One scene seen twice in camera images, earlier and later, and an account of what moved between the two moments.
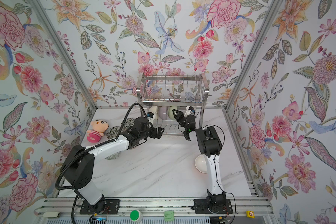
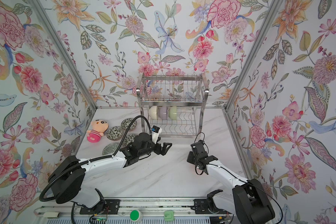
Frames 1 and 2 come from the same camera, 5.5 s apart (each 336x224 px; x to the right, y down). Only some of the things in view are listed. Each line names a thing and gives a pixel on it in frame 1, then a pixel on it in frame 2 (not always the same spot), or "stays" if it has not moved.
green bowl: (170, 112) stays
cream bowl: (154, 109) stays
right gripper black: (178, 117) -> (189, 158)
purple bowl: (162, 112) stays
